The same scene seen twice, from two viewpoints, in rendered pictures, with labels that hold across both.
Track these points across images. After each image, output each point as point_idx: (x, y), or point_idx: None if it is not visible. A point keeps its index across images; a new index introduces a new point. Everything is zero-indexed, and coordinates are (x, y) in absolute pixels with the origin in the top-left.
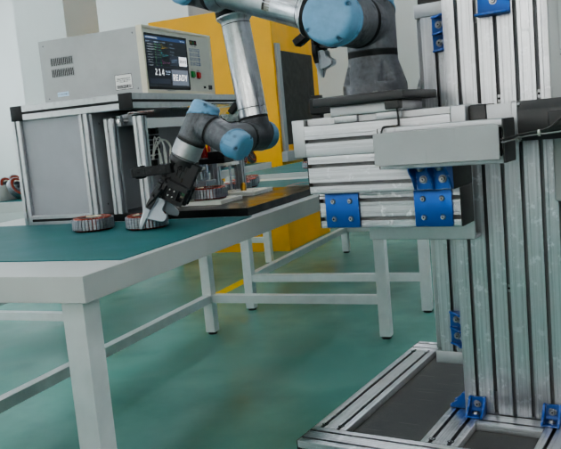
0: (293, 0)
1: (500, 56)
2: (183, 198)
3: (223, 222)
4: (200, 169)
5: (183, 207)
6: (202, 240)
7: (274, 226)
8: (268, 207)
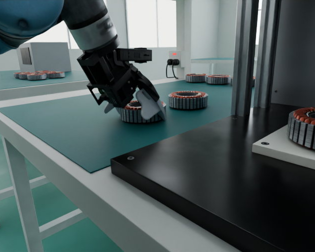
0: None
1: None
2: (92, 95)
3: (74, 146)
4: (88, 62)
5: (273, 129)
6: (13, 134)
7: (124, 248)
8: (192, 216)
